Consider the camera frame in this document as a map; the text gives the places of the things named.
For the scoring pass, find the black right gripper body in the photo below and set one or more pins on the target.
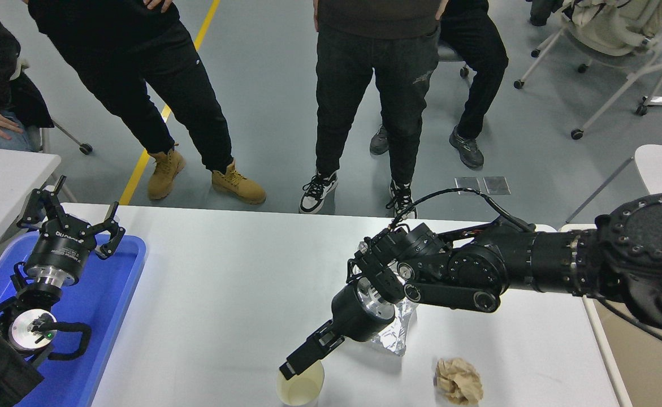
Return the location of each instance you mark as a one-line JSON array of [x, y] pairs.
[[356, 316]]

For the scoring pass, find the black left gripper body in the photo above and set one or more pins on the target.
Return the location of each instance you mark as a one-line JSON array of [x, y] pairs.
[[59, 249]]

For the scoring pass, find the white paper cup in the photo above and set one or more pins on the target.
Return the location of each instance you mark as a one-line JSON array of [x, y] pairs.
[[302, 390]]

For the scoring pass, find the silver foil tray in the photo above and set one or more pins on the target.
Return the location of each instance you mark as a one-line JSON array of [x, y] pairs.
[[398, 333]]

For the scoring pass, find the tan paper ball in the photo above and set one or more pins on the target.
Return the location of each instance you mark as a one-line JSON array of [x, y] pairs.
[[458, 381]]

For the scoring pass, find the person's left hand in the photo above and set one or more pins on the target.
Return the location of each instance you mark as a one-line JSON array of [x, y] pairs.
[[158, 4]]

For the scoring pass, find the white side table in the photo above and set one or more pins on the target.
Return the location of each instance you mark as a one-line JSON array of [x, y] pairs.
[[3, 181]]

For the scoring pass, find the grey office chair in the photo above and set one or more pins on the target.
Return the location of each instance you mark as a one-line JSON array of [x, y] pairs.
[[86, 149]]

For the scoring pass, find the blue plastic tray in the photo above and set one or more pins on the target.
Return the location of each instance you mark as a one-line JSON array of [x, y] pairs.
[[99, 316]]

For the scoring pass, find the person in tan boots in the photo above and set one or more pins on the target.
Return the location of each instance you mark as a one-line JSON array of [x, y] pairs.
[[127, 68]]

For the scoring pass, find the metal floor plate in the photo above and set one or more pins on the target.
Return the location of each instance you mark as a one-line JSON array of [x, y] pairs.
[[497, 185], [468, 183]]

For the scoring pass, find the person in black-white sneakers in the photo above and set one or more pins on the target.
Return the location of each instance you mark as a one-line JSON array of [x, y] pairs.
[[376, 73]]

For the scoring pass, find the grey rolling stool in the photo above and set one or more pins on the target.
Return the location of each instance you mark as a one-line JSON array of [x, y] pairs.
[[449, 53]]

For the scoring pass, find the person in grey shoes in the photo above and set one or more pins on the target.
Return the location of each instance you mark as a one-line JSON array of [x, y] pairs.
[[483, 56]]

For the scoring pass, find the large pale bin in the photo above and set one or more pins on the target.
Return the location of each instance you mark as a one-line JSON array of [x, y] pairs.
[[641, 367]]

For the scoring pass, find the white-framed rolling chair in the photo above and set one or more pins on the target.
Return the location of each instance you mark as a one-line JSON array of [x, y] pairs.
[[619, 56]]

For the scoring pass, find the cream jacket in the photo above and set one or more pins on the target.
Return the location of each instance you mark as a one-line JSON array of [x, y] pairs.
[[613, 25]]

